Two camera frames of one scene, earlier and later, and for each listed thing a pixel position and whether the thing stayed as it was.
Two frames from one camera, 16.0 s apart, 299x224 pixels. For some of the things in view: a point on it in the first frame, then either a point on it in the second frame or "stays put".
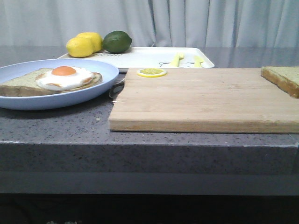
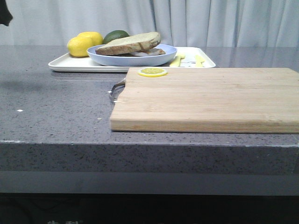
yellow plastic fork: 175,61 stays put
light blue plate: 110,77 -> 132,61
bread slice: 285,77 -> 131,44
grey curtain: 184,23 stays put
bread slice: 24,84 -> 125,55
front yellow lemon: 79,47 stays put
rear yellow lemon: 95,38 stays put
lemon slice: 151,72 stays put
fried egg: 63,78 -> 151,52
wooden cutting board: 217,100 stays put
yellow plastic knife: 197,61 stays put
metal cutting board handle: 117,89 stays put
